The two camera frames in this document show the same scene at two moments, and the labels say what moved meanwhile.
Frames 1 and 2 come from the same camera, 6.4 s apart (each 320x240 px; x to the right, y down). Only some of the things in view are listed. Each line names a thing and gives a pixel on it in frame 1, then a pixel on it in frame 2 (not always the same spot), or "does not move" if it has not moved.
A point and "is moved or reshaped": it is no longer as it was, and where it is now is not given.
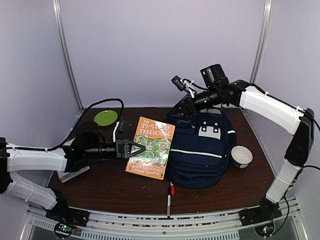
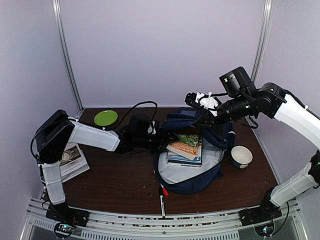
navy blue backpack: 202,147 is moved or reshaped
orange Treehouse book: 156,137 to 186,144
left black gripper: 122,148 to 162,138
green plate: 105,117 does not move
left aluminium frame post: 57,6 does not move
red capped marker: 173,189 to 165,192
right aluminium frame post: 261,43 does not move
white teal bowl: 241,156 does not move
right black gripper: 182,105 to 205,119
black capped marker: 168,206 to 162,201
